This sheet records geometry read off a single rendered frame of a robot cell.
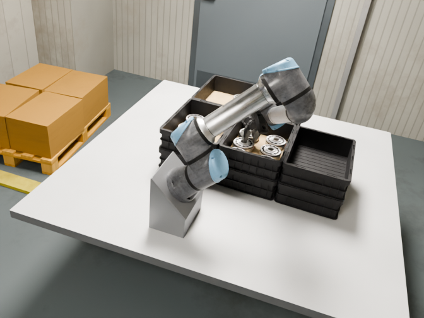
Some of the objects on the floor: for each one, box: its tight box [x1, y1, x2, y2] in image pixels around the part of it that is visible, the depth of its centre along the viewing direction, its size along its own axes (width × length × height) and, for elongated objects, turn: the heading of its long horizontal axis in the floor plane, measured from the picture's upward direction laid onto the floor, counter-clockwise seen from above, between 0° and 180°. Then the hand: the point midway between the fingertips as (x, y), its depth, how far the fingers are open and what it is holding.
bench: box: [9, 80, 409, 318], centre depth 239 cm, size 160×160×70 cm
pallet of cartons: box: [0, 63, 111, 175], centre depth 343 cm, size 111×80×40 cm
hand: (248, 143), depth 208 cm, fingers closed on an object, 4 cm apart
